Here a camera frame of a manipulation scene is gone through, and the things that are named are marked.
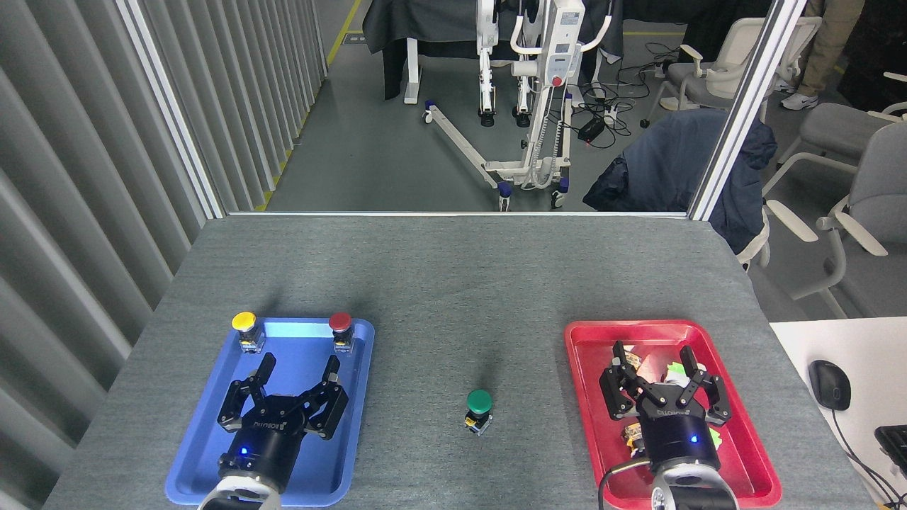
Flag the white side table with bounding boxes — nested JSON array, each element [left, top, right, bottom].
[[769, 317, 907, 510]]

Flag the green push button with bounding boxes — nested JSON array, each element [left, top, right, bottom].
[[465, 390, 493, 436]]

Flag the red plastic tray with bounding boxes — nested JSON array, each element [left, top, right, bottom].
[[564, 319, 782, 509]]

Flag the silver frame post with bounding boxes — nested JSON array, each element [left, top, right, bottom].
[[687, 0, 809, 222], [117, 0, 227, 219]]

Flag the red push button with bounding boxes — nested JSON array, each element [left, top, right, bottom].
[[328, 312, 355, 353]]

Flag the black computer mouse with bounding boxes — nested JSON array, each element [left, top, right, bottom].
[[809, 360, 852, 412]]

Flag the white wheeled stand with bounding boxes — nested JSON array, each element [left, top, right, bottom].
[[424, 0, 614, 212]]

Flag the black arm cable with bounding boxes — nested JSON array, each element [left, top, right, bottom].
[[597, 457, 654, 510]]

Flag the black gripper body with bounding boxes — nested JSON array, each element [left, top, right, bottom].
[[218, 405, 312, 492], [638, 393, 720, 470]]

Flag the black cloth covered table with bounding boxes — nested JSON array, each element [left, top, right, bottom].
[[363, 0, 624, 105]]

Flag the black keyboard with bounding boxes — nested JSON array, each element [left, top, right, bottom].
[[874, 425, 907, 475]]

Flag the silver frame rail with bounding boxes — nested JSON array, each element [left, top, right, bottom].
[[227, 210, 692, 218]]

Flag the yellow push button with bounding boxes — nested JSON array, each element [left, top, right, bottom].
[[231, 311, 266, 354]]

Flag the dark blue jacket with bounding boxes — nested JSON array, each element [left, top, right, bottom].
[[582, 108, 778, 254]]

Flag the black floor cables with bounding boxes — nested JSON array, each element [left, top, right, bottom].
[[570, 42, 685, 149]]

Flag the black mouse cable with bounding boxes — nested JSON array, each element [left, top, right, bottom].
[[829, 409, 902, 508]]

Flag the person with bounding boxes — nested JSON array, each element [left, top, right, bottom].
[[779, 0, 867, 111]]

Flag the blue plastic tray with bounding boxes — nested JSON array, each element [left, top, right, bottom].
[[164, 317, 375, 507]]

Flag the white office chair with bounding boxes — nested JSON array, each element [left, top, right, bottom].
[[641, 16, 823, 128]]

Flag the white chair under jacket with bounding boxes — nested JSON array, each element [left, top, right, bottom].
[[736, 211, 773, 271]]

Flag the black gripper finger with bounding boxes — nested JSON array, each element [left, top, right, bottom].
[[679, 345, 731, 426], [298, 356, 349, 440], [217, 353, 277, 431], [599, 341, 653, 419]]

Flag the grey chair with white arms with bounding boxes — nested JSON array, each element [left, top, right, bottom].
[[776, 71, 907, 171], [764, 120, 907, 319]]

